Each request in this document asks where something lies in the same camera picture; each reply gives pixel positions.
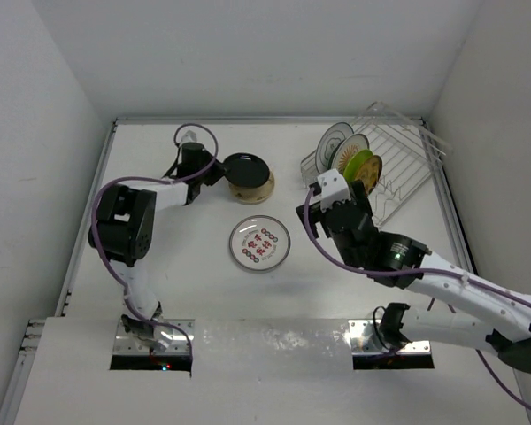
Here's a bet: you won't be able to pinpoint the black glossy plate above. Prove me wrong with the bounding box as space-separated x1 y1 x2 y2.
223 152 270 189

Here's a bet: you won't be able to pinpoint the lime green plate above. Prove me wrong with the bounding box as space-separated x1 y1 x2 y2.
342 149 373 182

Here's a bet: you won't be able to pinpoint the dark brown patterned plate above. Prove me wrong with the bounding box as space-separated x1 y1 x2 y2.
353 155 382 195

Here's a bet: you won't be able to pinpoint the small beige patterned plate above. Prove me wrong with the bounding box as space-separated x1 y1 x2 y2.
228 173 275 205

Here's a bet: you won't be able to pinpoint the white plate red characters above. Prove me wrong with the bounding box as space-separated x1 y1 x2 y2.
228 214 291 273

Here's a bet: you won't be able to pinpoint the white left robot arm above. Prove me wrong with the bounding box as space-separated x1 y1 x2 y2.
88 142 227 352

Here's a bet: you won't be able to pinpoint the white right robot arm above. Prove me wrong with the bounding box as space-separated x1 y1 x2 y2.
296 173 531 374

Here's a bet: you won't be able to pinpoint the white plate orange sunburst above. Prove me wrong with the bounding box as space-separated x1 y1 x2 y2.
328 134 369 174

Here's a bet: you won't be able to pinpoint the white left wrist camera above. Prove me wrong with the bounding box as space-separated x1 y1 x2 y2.
178 130 198 145

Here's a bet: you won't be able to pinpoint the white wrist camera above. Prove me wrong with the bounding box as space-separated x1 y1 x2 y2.
178 130 198 145
309 169 351 212

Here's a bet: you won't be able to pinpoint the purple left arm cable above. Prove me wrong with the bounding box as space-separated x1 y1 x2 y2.
88 123 220 355

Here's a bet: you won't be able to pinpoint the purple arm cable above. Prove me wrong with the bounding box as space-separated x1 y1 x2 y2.
88 123 220 355
303 185 531 417

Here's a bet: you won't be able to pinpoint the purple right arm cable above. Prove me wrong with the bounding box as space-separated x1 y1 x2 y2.
303 185 531 417

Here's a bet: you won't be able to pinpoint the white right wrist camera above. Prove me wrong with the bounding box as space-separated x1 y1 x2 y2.
309 169 351 212

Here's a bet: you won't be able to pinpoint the white plate green ring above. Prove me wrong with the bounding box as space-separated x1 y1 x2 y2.
314 122 355 174

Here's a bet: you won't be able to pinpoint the metal wire dish rack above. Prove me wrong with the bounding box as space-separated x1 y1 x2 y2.
300 102 450 226

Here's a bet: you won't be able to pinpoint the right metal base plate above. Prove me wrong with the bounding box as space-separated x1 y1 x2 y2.
348 319 431 357

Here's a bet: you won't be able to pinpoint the metal base plate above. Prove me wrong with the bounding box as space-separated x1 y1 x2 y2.
348 319 431 357
112 315 195 356

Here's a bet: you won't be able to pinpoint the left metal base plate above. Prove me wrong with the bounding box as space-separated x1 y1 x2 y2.
112 315 195 356

